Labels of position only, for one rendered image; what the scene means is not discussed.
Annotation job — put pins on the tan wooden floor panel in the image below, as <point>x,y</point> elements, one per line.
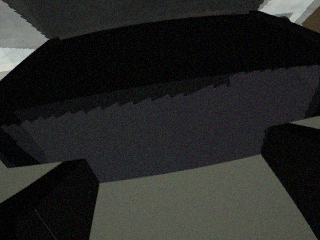
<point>313,21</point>

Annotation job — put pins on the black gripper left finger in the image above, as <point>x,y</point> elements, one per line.
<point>58,206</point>

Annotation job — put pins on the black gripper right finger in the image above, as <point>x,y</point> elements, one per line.
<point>293,153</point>

